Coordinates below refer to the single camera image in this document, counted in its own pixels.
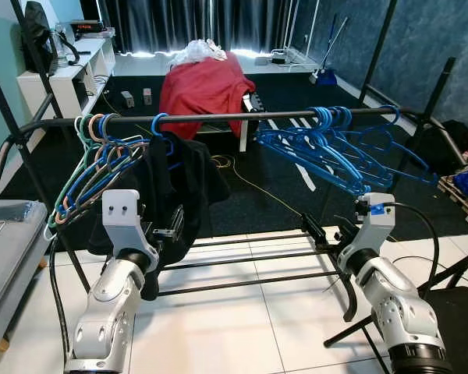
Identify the white shelf unit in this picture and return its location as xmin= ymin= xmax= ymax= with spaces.
xmin=17 ymin=35 xmax=116 ymax=119

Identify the red cloth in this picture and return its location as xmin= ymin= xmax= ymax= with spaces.
xmin=159 ymin=53 xmax=257 ymax=141

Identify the black backpack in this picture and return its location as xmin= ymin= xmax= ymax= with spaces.
xmin=19 ymin=2 xmax=57 ymax=72

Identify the black duffel bag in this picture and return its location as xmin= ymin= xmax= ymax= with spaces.
xmin=412 ymin=119 xmax=468 ymax=176

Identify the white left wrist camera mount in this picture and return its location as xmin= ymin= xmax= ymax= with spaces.
xmin=101 ymin=189 xmax=161 ymax=272

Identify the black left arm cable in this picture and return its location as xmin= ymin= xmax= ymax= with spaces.
xmin=48 ymin=257 xmax=73 ymax=367

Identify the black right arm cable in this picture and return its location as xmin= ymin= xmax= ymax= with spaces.
xmin=378 ymin=201 xmax=441 ymax=301

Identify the black digital clock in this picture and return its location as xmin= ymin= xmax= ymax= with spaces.
xmin=69 ymin=21 xmax=106 ymax=36

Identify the white plastic bag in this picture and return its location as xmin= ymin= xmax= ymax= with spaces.
xmin=168 ymin=39 xmax=229 ymax=67

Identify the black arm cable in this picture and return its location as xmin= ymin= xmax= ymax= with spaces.
xmin=378 ymin=201 xmax=441 ymax=301
xmin=48 ymin=257 xmax=73 ymax=367

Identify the black window curtain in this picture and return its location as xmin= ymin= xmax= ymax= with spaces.
xmin=101 ymin=0 xmax=297 ymax=55

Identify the yellow floor cable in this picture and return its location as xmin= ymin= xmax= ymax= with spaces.
xmin=211 ymin=154 xmax=301 ymax=217

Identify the black hanging garment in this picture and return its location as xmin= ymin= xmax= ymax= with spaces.
xmin=88 ymin=132 xmax=232 ymax=301

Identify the wooden pallet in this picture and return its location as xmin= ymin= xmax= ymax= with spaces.
xmin=437 ymin=175 xmax=468 ymax=211

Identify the blue mop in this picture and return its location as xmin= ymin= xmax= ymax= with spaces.
xmin=310 ymin=14 xmax=349 ymax=85

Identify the black folding chair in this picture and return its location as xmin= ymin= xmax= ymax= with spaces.
xmin=324 ymin=248 xmax=468 ymax=374

